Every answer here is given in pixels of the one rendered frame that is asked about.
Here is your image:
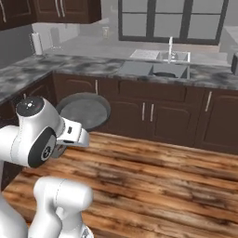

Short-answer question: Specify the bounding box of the black small appliance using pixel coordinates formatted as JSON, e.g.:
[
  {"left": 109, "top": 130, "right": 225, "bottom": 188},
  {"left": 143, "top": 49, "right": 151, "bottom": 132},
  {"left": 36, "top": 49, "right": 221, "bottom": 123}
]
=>
[{"left": 231, "top": 51, "right": 238, "bottom": 76}]

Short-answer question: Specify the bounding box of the dark brown base cupboard door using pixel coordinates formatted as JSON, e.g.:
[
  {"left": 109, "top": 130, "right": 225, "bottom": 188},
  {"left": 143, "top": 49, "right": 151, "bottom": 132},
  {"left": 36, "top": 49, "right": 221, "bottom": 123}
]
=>
[
  {"left": 100, "top": 92, "right": 148, "bottom": 139},
  {"left": 53, "top": 73, "right": 100, "bottom": 108},
  {"left": 198, "top": 88, "right": 238, "bottom": 155},
  {"left": 147, "top": 96, "right": 201, "bottom": 147}
]

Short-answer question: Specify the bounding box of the dark grey round pan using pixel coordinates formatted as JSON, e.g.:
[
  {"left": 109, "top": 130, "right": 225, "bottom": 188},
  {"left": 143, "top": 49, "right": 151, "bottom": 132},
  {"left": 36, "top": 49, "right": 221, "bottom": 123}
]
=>
[{"left": 56, "top": 91, "right": 112, "bottom": 133}]

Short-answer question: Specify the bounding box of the white paper towel roll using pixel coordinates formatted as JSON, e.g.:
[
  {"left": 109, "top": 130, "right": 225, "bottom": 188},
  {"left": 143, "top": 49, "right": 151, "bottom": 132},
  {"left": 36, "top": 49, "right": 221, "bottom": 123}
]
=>
[{"left": 30, "top": 32, "right": 45, "bottom": 57}]

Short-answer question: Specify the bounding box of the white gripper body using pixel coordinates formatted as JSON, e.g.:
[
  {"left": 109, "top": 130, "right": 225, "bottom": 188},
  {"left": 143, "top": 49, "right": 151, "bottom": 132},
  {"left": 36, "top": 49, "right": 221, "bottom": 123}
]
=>
[{"left": 56, "top": 123, "right": 91, "bottom": 149}]

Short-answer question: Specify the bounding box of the dark brown base cupboard run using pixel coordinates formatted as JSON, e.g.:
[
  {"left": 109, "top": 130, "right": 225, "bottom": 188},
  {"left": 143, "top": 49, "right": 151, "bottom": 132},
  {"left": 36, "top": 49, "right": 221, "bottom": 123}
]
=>
[{"left": 0, "top": 73, "right": 58, "bottom": 192}]

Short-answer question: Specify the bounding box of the dark framed window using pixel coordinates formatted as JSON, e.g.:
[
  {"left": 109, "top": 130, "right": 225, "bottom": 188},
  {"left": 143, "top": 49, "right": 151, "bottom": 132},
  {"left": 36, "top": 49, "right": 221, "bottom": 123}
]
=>
[{"left": 117, "top": 0, "right": 231, "bottom": 46}]

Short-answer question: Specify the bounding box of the silver wall cupboard handle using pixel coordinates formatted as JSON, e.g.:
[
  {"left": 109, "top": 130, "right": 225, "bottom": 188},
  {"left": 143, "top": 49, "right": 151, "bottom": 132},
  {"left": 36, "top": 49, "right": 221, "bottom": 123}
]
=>
[
  {"left": 59, "top": 0, "right": 66, "bottom": 19},
  {"left": 0, "top": 0, "right": 7, "bottom": 23},
  {"left": 54, "top": 0, "right": 61, "bottom": 19}
]

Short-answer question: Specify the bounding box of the white wall socket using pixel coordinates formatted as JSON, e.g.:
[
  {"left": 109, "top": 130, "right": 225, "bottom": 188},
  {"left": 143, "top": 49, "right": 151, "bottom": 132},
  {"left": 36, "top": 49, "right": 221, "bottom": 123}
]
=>
[{"left": 102, "top": 26, "right": 111, "bottom": 39}]

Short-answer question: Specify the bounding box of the dark brown wall cupboard door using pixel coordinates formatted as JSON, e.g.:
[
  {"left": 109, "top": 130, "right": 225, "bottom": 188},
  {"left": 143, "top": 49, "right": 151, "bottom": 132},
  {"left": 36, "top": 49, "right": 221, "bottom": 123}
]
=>
[
  {"left": 0, "top": 0, "right": 34, "bottom": 32},
  {"left": 59, "top": 0, "right": 102, "bottom": 25},
  {"left": 33, "top": 0, "right": 60, "bottom": 23}
]

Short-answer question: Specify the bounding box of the grey kitchen sink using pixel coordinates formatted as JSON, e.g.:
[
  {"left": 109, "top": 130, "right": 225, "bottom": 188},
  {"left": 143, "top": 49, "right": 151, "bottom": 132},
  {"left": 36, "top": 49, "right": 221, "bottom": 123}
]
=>
[{"left": 116, "top": 59, "right": 192, "bottom": 81}]

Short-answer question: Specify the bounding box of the dark brown false drawer front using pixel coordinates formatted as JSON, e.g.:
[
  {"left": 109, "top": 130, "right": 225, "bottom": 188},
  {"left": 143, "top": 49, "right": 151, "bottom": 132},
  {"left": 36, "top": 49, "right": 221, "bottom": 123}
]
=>
[{"left": 118, "top": 79, "right": 188, "bottom": 97}]

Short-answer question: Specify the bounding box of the silver tap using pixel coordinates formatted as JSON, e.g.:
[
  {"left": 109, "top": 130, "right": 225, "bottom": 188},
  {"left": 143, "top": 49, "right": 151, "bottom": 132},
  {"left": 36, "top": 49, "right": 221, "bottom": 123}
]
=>
[{"left": 167, "top": 35, "right": 175, "bottom": 64}]

